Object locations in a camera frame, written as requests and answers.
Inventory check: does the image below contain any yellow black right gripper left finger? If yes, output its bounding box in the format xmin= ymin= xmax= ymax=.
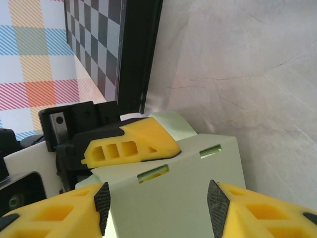
xmin=0 ymin=182 xmax=111 ymax=238

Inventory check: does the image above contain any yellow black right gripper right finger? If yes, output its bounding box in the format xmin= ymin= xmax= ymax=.
xmin=207 ymin=179 xmax=317 ymax=238

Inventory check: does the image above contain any light green paper box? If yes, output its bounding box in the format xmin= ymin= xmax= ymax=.
xmin=74 ymin=111 xmax=246 ymax=238

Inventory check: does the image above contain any black grey chessboard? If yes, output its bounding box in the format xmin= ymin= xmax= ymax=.
xmin=63 ymin=0 xmax=164 ymax=115

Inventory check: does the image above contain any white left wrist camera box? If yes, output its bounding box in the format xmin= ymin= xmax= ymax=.
xmin=0 ymin=141 xmax=65 ymax=214

